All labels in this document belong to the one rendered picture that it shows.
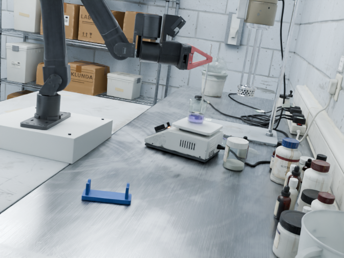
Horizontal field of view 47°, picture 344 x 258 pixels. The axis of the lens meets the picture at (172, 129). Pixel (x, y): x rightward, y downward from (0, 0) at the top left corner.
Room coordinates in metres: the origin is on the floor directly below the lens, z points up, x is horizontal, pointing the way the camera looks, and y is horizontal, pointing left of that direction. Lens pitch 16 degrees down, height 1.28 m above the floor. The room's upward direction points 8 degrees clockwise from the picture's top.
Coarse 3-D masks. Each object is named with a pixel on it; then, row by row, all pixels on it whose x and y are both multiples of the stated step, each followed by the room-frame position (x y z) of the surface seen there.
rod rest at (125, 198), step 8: (88, 184) 0.74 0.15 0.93; (128, 184) 0.76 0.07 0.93; (88, 192) 0.74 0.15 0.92; (96, 192) 0.75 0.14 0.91; (104, 192) 0.76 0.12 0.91; (112, 192) 0.76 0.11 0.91; (120, 192) 0.77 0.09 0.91; (88, 200) 0.73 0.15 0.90; (96, 200) 0.73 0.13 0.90; (104, 200) 0.74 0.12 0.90; (112, 200) 0.74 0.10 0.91; (120, 200) 0.74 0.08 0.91; (128, 200) 0.74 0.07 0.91
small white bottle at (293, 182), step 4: (292, 180) 0.81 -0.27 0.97; (296, 180) 0.82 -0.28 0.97; (292, 184) 0.81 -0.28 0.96; (296, 184) 0.81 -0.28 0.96; (292, 188) 0.81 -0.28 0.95; (292, 192) 0.81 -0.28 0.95; (296, 192) 0.81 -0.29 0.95; (292, 196) 0.81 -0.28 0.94; (296, 196) 0.81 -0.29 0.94; (292, 200) 0.81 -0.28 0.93; (292, 204) 0.81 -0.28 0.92; (292, 208) 0.81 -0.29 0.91
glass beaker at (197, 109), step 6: (192, 96) 1.16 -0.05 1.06; (198, 96) 1.16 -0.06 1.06; (192, 102) 1.12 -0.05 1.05; (198, 102) 1.11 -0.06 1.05; (204, 102) 1.12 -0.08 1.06; (192, 108) 1.12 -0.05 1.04; (198, 108) 1.11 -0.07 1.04; (204, 108) 1.12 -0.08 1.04; (192, 114) 1.12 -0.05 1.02; (198, 114) 1.12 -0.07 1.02; (204, 114) 1.13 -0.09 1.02; (192, 120) 1.12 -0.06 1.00; (198, 120) 1.12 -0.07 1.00
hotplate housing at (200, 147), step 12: (168, 132) 1.09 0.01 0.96; (180, 132) 1.08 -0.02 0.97; (192, 132) 1.09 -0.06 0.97; (216, 132) 1.13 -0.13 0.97; (156, 144) 1.11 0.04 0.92; (168, 144) 1.09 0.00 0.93; (180, 144) 1.08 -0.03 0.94; (192, 144) 1.06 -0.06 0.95; (204, 144) 1.05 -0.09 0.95; (216, 144) 1.11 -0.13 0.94; (192, 156) 1.06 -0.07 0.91; (204, 156) 1.05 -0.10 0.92
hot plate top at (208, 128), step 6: (180, 120) 1.14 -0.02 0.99; (186, 120) 1.15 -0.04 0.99; (174, 126) 1.09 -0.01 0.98; (180, 126) 1.08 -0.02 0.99; (186, 126) 1.08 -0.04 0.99; (192, 126) 1.09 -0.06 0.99; (198, 126) 1.10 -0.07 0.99; (204, 126) 1.11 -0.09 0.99; (210, 126) 1.12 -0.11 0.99; (216, 126) 1.13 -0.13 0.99; (222, 126) 1.15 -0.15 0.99; (198, 132) 1.06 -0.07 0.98; (204, 132) 1.06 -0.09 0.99; (210, 132) 1.06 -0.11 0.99
